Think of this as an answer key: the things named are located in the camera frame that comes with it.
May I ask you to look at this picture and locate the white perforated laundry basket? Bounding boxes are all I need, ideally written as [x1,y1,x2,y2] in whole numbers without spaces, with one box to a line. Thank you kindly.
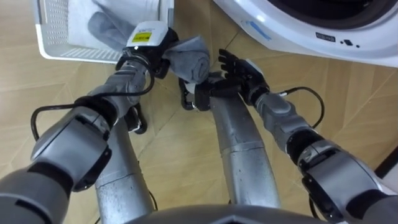
[32,0,175,65]

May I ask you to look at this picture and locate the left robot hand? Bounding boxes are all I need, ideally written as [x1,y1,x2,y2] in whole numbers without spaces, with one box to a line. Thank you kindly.
[120,21,180,80]

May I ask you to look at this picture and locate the white stacked washing machines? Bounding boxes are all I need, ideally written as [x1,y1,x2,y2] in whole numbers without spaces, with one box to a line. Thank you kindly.
[212,0,398,68]

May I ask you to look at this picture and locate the robot legs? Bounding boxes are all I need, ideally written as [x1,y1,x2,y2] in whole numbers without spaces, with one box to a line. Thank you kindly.
[94,70,282,224]

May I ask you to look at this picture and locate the grey cloth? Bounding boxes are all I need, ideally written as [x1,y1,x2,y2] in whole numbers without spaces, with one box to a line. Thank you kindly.
[87,11,211,85]

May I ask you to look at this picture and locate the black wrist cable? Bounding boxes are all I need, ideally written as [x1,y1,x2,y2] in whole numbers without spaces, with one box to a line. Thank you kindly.
[277,86,326,129]
[30,53,156,142]

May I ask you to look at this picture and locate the robot body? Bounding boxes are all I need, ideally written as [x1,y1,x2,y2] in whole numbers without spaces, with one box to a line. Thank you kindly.
[123,203,331,224]

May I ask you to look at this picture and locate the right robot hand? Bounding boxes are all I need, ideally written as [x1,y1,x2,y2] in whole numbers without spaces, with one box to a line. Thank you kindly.
[210,49,271,106]

